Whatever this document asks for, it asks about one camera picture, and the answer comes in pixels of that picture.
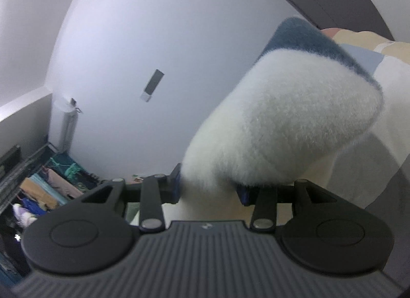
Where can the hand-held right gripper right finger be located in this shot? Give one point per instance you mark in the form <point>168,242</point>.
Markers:
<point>244,196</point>

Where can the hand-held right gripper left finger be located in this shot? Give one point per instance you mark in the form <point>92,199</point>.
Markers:
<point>175,184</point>

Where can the cream sweater with blue stripes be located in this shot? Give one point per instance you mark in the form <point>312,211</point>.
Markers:
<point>288,118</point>

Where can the teal clothes hangers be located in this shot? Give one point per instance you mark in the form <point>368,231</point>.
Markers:
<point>70,168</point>

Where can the white cylindrical appliance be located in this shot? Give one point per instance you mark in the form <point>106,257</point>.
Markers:
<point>66,125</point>

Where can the patchwork bed quilt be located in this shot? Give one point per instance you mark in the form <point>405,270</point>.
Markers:
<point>368,50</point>

